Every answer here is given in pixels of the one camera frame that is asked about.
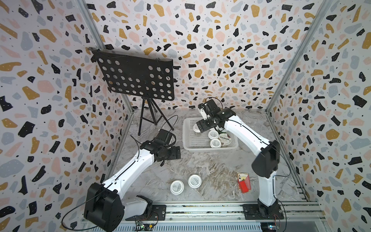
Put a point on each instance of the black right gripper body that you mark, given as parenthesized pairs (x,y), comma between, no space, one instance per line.
(205,124)

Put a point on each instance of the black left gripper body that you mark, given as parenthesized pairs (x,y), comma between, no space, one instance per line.
(170,153)

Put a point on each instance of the white lid yogurt cup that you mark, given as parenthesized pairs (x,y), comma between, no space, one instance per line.
(196,128)
(194,181)
(177,187)
(215,143)
(213,134)

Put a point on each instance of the Chobani yogurt cup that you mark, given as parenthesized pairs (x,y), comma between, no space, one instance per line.
(225,139)

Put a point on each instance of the green yogurt cup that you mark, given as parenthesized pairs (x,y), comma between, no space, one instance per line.
(220,130)

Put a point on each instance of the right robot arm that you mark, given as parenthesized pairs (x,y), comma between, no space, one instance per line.
(265,165)

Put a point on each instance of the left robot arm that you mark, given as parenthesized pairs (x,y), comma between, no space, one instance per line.
(106,207)

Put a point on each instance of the white plastic basket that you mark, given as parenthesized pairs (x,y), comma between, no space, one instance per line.
(200,142)

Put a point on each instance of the playing card box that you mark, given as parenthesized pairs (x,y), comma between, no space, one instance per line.
(242,176)

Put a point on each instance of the black perforated music stand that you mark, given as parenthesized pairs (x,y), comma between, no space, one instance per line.
(149,79)

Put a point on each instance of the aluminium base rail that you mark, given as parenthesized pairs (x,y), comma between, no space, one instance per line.
(228,217)

